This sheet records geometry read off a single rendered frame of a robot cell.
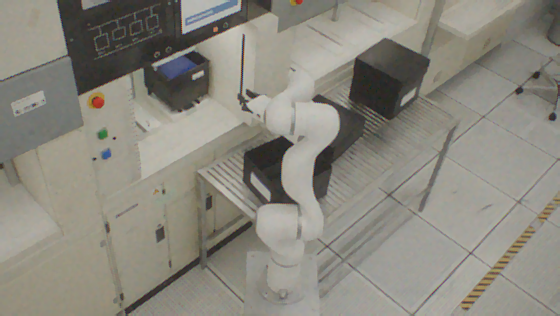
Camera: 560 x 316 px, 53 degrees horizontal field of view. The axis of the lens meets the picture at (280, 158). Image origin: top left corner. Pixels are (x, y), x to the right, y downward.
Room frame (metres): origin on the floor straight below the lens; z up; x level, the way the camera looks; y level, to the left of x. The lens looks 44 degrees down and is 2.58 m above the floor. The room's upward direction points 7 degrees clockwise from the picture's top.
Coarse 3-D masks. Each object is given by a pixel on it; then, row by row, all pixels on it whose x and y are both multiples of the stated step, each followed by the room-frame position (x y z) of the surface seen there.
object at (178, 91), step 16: (192, 48) 2.12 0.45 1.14; (160, 64) 1.98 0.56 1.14; (208, 64) 2.06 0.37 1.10; (160, 80) 1.95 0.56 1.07; (176, 80) 1.93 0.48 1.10; (192, 80) 2.00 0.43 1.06; (208, 80) 2.06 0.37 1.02; (160, 96) 1.96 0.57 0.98; (176, 96) 1.93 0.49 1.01; (192, 96) 1.99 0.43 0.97
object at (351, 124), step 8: (320, 96) 2.25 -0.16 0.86; (328, 104) 2.19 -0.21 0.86; (336, 104) 2.20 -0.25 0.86; (344, 112) 2.14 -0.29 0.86; (352, 112) 2.15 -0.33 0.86; (344, 120) 2.08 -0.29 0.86; (352, 120) 2.09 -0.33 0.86; (360, 120) 2.10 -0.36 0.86; (344, 128) 2.02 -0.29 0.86; (352, 128) 2.03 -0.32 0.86; (360, 128) 2.08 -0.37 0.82; (336, 136) 1.96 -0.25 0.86; (344, 136) 1.97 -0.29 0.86; (352, 136) 2.02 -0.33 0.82; (336, 144) 1.90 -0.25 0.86; (344, 144) 1.96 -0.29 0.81; (352, 144) 2.03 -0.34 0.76; (320, 152) 1.91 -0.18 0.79; (328, 152) 1.89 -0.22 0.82; (336, 152) 1.91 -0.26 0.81; (328, 160) 1.88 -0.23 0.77
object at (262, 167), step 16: (272, 144) 1.80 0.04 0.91; (288, 144) 1.87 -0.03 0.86; (256, 160) 1.75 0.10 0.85; (272, 160) 1.81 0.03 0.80; (320, 160) 1.74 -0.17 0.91; (256, 176) 1.62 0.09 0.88; (272, 176) 1.72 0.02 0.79; (320, 176) 1.63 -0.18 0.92; (256, 192) 1.62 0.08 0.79; (272, 192) 1.54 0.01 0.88; (320, 192) 1.65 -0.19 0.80
